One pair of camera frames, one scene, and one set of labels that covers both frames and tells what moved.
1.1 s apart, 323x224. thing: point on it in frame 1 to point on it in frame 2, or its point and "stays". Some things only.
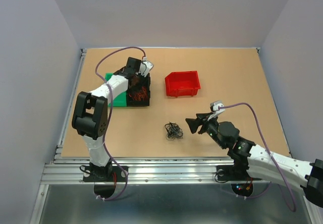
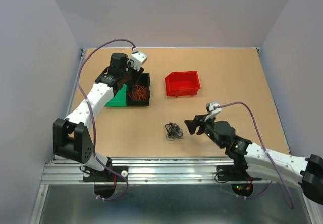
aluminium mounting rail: x=69 y=171 stays
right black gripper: x=194 y=123 stays
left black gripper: x=142 y=78 to x=137 y=75
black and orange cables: x=174 y=131 stays
